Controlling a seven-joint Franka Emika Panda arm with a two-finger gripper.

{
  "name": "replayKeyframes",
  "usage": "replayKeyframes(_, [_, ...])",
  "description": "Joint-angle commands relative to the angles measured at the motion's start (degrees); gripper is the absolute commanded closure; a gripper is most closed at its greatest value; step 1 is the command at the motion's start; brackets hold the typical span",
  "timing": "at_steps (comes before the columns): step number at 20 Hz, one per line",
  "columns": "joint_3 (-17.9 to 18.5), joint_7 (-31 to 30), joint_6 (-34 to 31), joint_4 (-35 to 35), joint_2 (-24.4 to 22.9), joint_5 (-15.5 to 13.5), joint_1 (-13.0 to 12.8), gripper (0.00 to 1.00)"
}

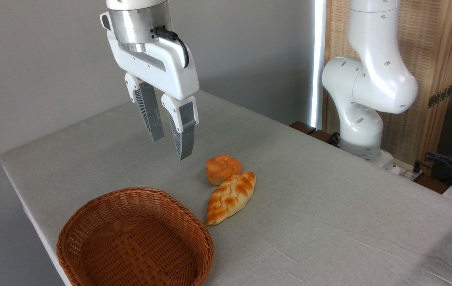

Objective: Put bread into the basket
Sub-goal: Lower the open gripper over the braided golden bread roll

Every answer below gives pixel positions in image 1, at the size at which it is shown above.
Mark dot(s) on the brown woven wicker basket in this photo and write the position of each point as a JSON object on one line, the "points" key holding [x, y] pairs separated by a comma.
{"points": [[134, 238]]}

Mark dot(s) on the dark wooden block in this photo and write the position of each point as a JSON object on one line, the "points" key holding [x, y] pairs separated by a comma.
{"points": [[302, 127], [323, 136]]}

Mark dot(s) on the round orange bread bun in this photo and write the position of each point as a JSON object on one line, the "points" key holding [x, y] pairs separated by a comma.
{"points": [[222, 167]]}

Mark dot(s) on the white vertical light strip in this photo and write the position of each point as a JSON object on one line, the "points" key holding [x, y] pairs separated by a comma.
{"points": [[317, 59]]}

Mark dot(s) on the braided golden bread loaf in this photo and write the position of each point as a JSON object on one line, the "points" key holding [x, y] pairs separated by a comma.
{"points": [[229, 196]]}

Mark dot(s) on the metal screen hinge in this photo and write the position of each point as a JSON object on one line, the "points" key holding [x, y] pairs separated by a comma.
{"points": [[440, 96]]}

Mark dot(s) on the grey tablecloth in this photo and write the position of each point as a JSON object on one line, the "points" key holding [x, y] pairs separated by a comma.
{"points": [[321, 222]]}

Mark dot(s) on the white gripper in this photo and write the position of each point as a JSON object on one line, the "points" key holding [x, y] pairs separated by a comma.
{"points": [[170, 73]]}

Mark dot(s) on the white power strip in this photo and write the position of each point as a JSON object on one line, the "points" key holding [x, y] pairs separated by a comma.
{"points": [[406, 171]]}

